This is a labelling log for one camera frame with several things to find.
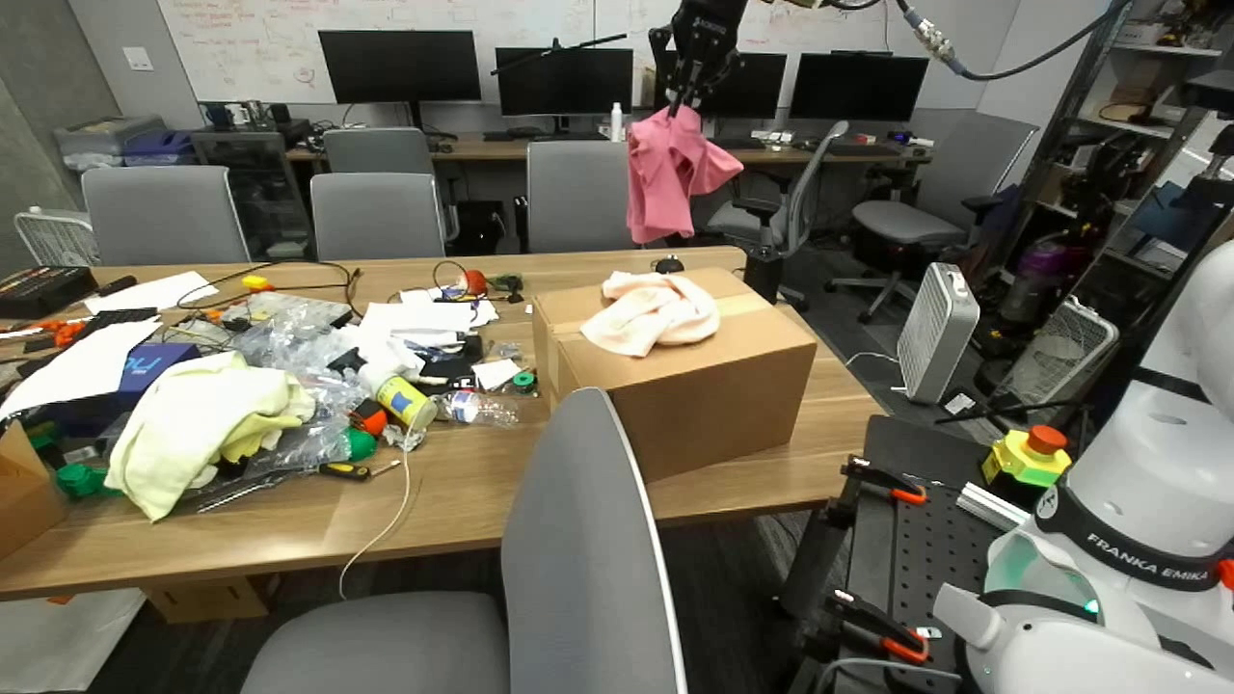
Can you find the grey chair front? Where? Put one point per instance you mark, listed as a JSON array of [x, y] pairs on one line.
[[584, 596]]

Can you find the black keyboard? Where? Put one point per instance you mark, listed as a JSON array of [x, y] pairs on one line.
[[45, 291]]

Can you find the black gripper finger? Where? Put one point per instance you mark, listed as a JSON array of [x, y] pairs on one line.
[[671, 82], [705, 94]]

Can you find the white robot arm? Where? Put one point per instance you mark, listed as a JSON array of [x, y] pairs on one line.
[[1120, 580]]

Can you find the emergency stop button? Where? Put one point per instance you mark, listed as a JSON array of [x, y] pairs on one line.
[[1030, 457]]

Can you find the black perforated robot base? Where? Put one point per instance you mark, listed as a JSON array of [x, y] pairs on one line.
[[891, 556]]

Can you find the grey chair back row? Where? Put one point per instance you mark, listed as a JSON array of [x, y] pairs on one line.
[[379, 151]]

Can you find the yellow cloth on table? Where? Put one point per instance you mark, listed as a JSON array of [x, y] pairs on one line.
[[194, 414]]

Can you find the upper orange black clamp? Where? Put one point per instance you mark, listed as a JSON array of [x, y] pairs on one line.
[[883, 485]]

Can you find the green toy on table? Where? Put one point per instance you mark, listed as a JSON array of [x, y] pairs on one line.
[[80, 481]]

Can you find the middle black monitor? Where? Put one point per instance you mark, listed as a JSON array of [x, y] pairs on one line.
[[561, 79]]

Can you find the brown cardboard box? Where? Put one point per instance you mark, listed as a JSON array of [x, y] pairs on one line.
[[694, 402]]

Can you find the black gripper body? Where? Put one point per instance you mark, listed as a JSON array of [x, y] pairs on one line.
[[701, 35]]

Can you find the white wire basket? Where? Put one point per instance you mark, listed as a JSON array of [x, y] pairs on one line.
[[1063, 351]]

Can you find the pink t-shirt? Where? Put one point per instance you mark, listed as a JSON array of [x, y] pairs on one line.
[[667, 164]]

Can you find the grey office swivel chair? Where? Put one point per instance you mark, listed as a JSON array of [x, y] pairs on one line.
[[964, 166]]

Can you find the far right black monitor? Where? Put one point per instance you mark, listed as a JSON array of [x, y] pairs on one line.
[[858, 88]]

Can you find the grey chair right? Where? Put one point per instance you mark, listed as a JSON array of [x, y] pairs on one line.
[[576, 195]]

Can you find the left black monitor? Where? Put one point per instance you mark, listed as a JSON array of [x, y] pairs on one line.
[[399, 66]]

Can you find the grey chair middle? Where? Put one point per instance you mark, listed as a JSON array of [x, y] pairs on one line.
[[376, 219]]

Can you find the grey chair far left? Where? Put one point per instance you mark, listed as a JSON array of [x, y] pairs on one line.
[[165, 213]]

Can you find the cream t-shirt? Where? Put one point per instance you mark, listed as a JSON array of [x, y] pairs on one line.
[[651, 312]]

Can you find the black monitor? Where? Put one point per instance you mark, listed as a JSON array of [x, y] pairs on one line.
[[858, 88], [399, 66], [746, 88], [561, 79]]

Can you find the lower orange black clamp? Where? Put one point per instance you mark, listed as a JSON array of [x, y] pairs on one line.
[[876, 630]]

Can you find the small cardboard box left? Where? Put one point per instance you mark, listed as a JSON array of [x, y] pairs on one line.
[[27, 494]]

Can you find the white papers on table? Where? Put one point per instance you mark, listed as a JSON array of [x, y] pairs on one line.
[[90, 367]]

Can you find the orange black clamp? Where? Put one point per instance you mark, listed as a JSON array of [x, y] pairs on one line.
[[876, 630], [883, 485]]

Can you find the white space heater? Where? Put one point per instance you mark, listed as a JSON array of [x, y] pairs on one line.
[[935, 333]]

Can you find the green tape roll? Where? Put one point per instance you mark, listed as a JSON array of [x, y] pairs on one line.
[[525, 382]]

